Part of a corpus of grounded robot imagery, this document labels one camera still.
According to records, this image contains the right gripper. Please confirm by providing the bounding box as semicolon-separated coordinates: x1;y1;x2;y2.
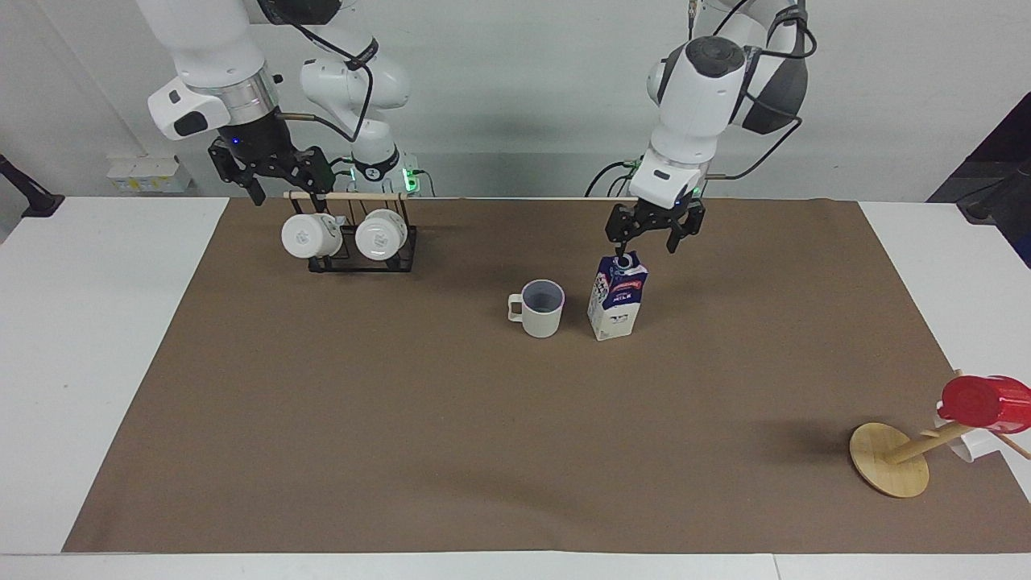
207;108;333;207

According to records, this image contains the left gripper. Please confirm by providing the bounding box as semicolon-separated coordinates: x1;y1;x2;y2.
605;198;707;259

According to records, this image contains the blue and white milk carton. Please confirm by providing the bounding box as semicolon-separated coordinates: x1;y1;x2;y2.
586;251;649;342

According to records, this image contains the red cup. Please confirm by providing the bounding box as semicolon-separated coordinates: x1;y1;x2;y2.
938;375;1031;434

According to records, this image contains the clear white cup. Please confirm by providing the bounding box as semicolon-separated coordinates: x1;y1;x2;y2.
934;411;1001;462

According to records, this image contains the white box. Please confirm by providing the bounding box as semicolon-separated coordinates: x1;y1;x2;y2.
106;155;195;195

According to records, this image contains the grey mug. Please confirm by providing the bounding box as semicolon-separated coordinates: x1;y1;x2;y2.
507;279;565;339

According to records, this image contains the black stand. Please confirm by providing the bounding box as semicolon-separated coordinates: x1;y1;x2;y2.
0;152;66;219
926;92;1031;269

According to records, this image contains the wooden mug tree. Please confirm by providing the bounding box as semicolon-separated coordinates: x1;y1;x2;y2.
849;369;1031;499

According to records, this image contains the black cable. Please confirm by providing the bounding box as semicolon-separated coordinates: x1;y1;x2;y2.
583;159;647;199
274;14;376;146
704;0;819;180

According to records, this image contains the black wire mug rack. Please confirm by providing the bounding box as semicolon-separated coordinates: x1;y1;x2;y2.
283;189;419;274

